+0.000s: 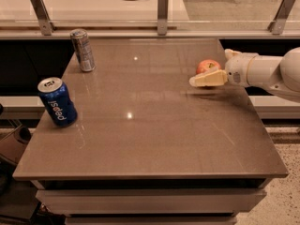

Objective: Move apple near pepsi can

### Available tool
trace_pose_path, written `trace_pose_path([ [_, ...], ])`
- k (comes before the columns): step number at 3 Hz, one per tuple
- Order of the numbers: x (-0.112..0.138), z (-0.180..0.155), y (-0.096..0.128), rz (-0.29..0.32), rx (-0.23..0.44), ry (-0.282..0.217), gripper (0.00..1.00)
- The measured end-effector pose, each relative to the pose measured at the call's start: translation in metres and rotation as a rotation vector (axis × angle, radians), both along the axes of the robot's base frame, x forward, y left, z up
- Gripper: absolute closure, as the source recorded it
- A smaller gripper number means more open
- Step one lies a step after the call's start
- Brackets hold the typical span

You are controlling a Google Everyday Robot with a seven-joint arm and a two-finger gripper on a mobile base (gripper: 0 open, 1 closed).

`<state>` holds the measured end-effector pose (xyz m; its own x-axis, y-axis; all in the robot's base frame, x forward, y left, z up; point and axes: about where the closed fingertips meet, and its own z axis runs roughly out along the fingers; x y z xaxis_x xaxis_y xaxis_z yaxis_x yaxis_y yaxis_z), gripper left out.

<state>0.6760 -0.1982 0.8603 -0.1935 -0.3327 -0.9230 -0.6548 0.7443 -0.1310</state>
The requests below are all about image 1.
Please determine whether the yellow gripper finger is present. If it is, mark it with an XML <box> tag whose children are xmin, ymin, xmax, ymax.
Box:
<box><xmin>189</xmin><ymin>69</ymin><xmax>228</xmax><ymax>87</ymax></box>
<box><xmin>224</xmin><ymin>49</ymin><xmax>241</xmax><ymax>60</ymax></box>

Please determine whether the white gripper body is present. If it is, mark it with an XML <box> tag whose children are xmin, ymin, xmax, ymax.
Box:
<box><xmin>225</xmin><ymin>52</ymin><xmax>257</xmax><ymax>87</ymax></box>

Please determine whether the red apple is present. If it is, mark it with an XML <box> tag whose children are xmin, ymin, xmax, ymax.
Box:
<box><xmin>196</xmin><ymin>59</ymin><xmax>221</xmax><ymax>74</ymax></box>

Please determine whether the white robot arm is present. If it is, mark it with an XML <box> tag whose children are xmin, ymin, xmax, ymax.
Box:
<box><xmin>189</xmin><ymin>48</ymin><xmax>300</xmax><ymax>102</ymax></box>

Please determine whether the silver energy drink can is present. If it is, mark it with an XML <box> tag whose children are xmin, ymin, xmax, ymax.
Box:
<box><xmin>70</xmin><ymin>29</ymin><xmax>96</xmax><ymax>72</ymax></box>

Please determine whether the blue pepsi can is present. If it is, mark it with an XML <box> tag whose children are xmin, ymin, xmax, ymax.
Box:
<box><xmin>37</xmin><ymin>77</ymin><xmax>77</xmax><ymax>128</ymax></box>

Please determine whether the grey table drawer unit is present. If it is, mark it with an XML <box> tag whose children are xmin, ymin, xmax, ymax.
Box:
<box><xmin>36</xmin><ymin>188</ymin><xmax>266</xmax><ymax>225</ymax></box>

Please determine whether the dark chair base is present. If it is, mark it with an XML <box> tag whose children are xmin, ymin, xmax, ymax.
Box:
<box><xmin>0</xmin><ymin>103</ymin><xmax>41</xmax><ymax>225</ymax></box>

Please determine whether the right metal railing bracket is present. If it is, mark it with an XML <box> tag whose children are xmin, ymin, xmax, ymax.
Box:
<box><xmin>267</xmin><ymin>0</ymin><xmax>296</xmax><ymax>35</ymax></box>

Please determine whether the metal railing bracket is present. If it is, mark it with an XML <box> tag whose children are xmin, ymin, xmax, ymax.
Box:
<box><xmin>30</xmin><ymin>0</ymin><xmax>55</xmax><ymax>36</ymax></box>
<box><xmin>267</xmin><ymin>0</ymin><xmax>296</xmax><ymax>35</ymax></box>
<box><xmin>157</xmin><ymin>0</ymin><xmax>169</xmax><ymax>36</ymax></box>

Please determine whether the middle metal railing bracket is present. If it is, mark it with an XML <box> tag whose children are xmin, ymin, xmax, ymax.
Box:
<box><xmin>157</xmin><ymin>0</ymin><xmax>169</xmax><ymax>36</ymax></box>

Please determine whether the left metal railing bracket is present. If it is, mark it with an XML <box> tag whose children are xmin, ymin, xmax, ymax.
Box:
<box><xmin>30</xmin><ymin>0</ymin><xmax>55</xmax><ymax>36</ymax></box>

